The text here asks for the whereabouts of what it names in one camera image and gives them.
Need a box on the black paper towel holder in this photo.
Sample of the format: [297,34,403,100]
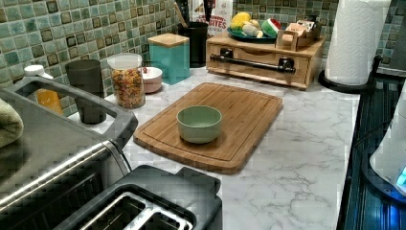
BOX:
[318,56,382,95]

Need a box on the orange soap bottle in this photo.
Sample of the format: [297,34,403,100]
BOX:
[24,64,63,115]

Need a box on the dark grey cup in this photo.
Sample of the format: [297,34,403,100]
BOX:
[65,59,106,125]

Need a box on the white cereal box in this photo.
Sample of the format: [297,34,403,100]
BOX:
[192,0,233,36]

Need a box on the black utensil holder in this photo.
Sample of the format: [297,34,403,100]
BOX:
[177,22,208,68]

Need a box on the stainless toaster oven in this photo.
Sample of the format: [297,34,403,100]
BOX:
[1,77,138,230]

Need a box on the glass jar with pasta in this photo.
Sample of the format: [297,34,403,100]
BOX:
[107,53,145,108]

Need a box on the black drawer handle bar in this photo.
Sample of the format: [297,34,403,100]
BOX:
[210,48,296,74]

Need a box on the pink bowl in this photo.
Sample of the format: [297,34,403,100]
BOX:
[142,67,163,93]

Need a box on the wooden cutting board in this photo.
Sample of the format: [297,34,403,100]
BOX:
[133,82,282,174]

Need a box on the white paper towel roll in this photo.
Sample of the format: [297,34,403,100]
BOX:
[325,0,392,86]

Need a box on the black toaster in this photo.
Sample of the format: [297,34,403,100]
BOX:
[53,165,223,230]

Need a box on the wooden drawer box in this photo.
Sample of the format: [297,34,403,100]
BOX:
[206,34,324,89]

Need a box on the teal canister with wooden lid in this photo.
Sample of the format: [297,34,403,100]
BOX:
[147,34,191,85]

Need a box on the plate of toy fruit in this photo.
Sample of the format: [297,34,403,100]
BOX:
[228,11,282,39]

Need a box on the green ceramic bowl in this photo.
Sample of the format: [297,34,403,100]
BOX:
[176,105,222,144]

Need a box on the green folded towel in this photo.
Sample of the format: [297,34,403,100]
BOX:
[0,100,24,147]

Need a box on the wooden tea bag organizer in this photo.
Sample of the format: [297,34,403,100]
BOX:
[275,20,322,51]

